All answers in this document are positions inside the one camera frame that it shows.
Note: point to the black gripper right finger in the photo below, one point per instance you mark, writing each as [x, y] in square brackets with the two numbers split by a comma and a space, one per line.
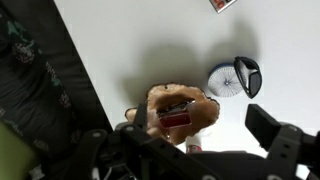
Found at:
[263, 126]

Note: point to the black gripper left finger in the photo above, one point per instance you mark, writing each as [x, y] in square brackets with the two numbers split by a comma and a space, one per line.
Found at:
[110, 150]

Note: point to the white round object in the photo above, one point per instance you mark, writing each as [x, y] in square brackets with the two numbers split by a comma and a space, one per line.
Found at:
[225, 83]

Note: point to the red silver packet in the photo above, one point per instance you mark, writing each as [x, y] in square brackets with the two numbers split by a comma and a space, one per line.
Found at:
[175, 120]

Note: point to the dark floral bench cushion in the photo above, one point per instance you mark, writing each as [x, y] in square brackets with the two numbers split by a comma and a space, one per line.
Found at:
[33, 83]

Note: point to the silver calculator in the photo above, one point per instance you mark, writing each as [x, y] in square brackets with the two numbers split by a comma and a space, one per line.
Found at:
[221, 4]

